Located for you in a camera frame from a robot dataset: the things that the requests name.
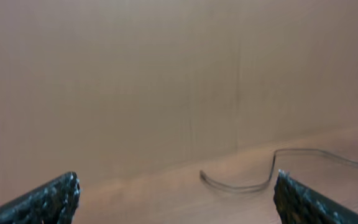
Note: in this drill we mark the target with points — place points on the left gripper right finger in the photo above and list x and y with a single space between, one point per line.
298 204

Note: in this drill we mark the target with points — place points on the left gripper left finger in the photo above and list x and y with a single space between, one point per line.
54 202

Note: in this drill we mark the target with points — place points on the right cardboard panel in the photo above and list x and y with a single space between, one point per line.
111 89

